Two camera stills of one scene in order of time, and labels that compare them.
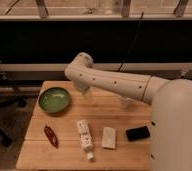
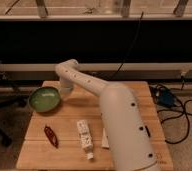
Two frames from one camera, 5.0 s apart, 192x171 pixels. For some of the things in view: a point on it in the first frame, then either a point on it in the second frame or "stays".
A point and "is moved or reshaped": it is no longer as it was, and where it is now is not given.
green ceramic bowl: [53, 100] is moved or reshaped
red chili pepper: [52, 137] stays
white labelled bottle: [84, 134] stays
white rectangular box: [108, 137] stays
